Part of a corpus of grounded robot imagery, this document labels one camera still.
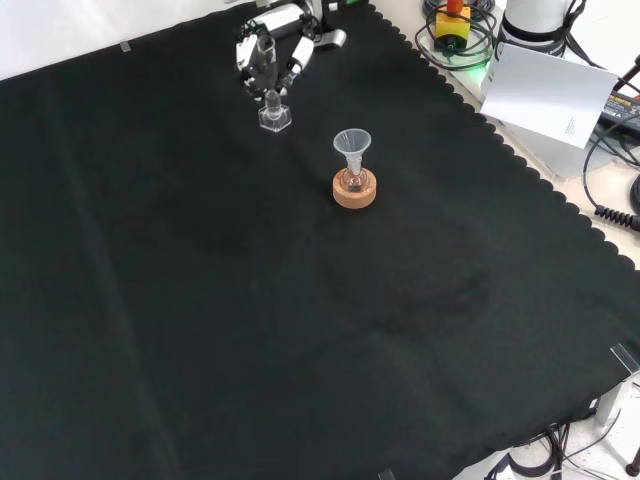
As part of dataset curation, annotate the black cable loop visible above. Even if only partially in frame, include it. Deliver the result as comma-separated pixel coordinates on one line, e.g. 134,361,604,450
413,0,501,72

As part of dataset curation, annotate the clear graduated cylinder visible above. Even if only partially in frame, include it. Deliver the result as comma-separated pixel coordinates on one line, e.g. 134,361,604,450
256,35,294,134

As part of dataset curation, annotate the grey box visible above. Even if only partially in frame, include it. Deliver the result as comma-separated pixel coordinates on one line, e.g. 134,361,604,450
497,118,604,182

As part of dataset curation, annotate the clear plastic funnel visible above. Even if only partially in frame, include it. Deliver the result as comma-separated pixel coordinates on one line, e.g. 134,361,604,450
332,128,373,174

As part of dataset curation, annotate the yellow stop button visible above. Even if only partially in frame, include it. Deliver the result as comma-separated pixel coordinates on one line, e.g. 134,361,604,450
433,0,473,54

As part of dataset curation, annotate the black power adapter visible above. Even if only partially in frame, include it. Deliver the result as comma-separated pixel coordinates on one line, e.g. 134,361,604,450
598,91,640,135

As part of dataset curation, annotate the black cloth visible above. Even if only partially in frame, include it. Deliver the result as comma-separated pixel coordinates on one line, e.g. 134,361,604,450
0,3,640,480

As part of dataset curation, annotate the black coiled cable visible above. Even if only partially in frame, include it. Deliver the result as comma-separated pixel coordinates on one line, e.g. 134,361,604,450
593,203,640,232

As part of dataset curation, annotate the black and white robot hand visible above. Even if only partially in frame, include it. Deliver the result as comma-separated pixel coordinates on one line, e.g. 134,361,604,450
234,0,349,99

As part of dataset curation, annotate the clear round-bottom flask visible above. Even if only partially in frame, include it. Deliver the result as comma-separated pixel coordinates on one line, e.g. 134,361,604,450
341,158,370,195

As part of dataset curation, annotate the cork ring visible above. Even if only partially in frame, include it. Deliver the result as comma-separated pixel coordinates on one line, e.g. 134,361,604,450
331,168,379,210

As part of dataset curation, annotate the black cable bundle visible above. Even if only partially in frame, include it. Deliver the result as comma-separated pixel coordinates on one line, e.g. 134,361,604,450
487,422,640,480

